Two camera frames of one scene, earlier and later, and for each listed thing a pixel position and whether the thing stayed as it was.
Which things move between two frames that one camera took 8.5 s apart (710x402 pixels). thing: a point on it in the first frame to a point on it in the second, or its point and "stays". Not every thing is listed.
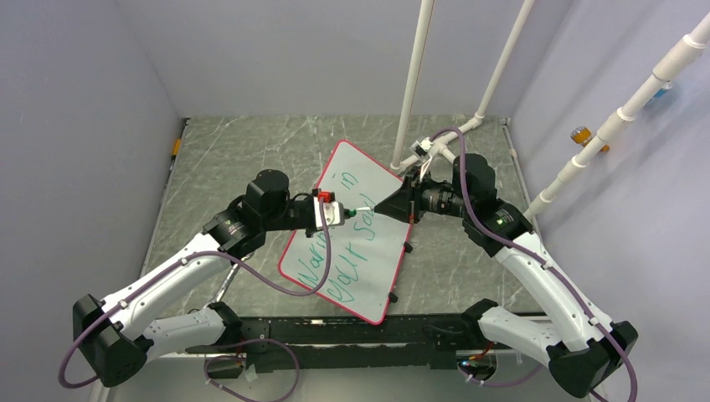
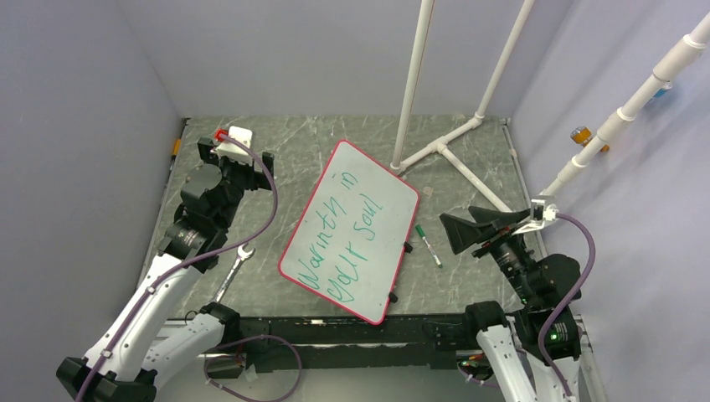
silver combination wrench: (227, 280) stays
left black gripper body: (298, 215) to (239, 176)
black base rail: (316, 343) stays
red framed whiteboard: (368, 251) stays
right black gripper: (405, 203) to (462, 233)
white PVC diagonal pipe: (671, 65) stays
